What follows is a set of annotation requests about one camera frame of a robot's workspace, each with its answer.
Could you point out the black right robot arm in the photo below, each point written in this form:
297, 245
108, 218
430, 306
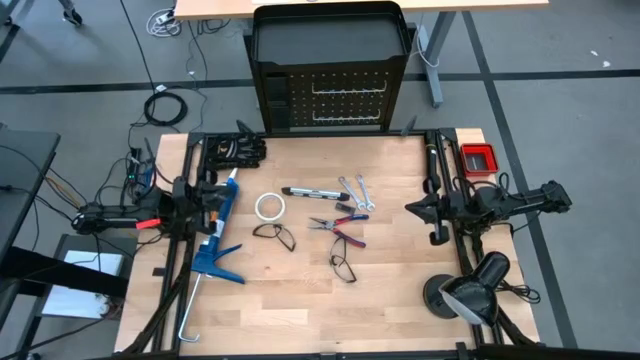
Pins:
525, 200

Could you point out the silver combination wrench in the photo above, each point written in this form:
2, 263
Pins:
350, 192
365, 192

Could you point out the black frame safety glasses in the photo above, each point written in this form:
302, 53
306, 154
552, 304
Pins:
342, 267
267, 231

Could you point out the black aluminium table frame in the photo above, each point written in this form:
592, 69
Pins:
325, 133

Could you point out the wooden desk grey legs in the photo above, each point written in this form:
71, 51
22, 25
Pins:
210, 9

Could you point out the black cylindrical flashlight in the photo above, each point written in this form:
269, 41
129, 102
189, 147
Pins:
431, 155

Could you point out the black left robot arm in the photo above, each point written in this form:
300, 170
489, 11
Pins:
110, 217

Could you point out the black work gloves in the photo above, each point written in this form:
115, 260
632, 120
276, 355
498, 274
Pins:
235, 150

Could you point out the red plastic bin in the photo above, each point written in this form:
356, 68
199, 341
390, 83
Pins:
465, 160

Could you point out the black metal beam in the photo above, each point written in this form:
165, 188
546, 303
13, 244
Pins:
60, 272

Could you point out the blue caulking gun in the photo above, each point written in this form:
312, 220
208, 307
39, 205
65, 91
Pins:
215, 260

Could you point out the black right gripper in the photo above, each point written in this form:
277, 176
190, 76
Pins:
440, 210

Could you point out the white tape roll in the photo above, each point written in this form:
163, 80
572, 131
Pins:
256, 207

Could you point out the black desk lamp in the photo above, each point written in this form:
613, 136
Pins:
475, 295

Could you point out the black side table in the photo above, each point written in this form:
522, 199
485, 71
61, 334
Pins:
25, 165

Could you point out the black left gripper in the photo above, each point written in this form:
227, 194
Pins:
207, 220

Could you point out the black pegboard cart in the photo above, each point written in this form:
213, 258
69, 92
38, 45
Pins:
330, 40

